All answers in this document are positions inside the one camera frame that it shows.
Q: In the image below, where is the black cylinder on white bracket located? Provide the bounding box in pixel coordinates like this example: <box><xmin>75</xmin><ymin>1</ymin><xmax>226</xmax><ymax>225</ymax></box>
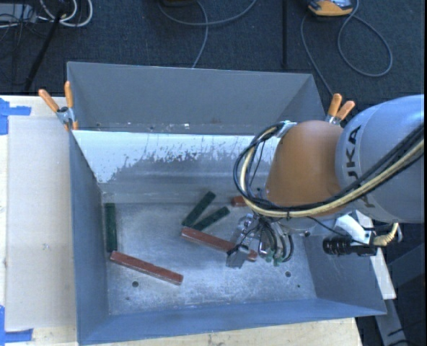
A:
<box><xmin>322</xmin><ymin>213</ymin><xmax>379</xmax><ymax>257</ymax></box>

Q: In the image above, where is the dark green flat block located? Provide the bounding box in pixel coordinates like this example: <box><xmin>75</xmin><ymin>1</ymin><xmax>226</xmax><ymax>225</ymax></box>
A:
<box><xmin>104</xmin><ymin>203</ymin><xmax>118</xmax><ymax>253</ymax></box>
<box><xmin>181</xmin><ymin>190</ymin><xmax>217</xmax><ymax>228</ymax></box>
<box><xmin>192</xmin><ymin>206</ymin><xmax>232</xmax><ymax>231</ymax></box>

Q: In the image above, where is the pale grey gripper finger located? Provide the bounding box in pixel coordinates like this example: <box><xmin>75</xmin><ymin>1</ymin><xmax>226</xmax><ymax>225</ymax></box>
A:
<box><xmin>225</xmin><ymin>254</ymin><xmax>250</xmax><ymax>270</ymax></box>
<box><xmin>226</xmin><ymin>244</ymin><xmax>252</xmax><ymax>258</ymax></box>

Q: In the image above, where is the grey metal bin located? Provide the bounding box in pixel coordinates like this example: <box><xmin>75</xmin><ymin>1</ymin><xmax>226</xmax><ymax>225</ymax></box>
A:
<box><xmin>66</xmin><ymin>61</ymin><xmax>388</xmax><ymax>346</ymax></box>

